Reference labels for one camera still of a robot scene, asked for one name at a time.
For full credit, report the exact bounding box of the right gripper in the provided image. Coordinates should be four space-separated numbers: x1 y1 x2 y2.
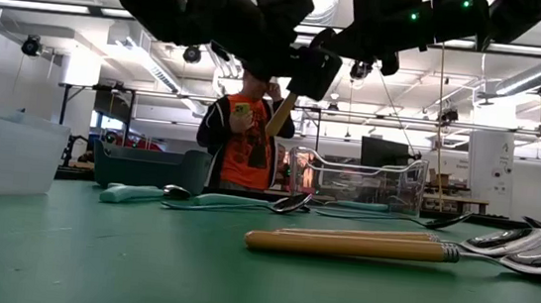
285 0 438 113

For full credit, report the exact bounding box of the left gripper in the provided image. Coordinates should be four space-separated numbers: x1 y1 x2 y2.
217 0 316 86

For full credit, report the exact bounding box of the orange-handled silver spoon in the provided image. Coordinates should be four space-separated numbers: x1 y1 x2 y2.
274 202 541 262
242 212 541 281
263 89 300 141

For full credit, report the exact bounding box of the yellow-green phone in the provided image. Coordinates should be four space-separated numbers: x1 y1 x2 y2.
232 100 253 120

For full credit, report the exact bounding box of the black monitor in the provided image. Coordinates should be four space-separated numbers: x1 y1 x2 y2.
358 135 413 171

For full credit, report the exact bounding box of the person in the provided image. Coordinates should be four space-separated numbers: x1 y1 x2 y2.
190 62 303 198

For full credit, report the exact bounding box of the clear plastic bin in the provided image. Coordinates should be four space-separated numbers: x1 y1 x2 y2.
284 145 430 220

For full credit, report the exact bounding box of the wooden bench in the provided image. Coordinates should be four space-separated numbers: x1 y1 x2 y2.
421 191 490 217

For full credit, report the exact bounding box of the grey-blue plastic bin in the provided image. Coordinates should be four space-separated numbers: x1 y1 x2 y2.
89 138 215 199

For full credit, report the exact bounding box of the green table mat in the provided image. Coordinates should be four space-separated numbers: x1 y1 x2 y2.
0 167 541 303

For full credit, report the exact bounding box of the frosted white plastic bin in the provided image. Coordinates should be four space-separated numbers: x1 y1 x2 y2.
0 95 75 208

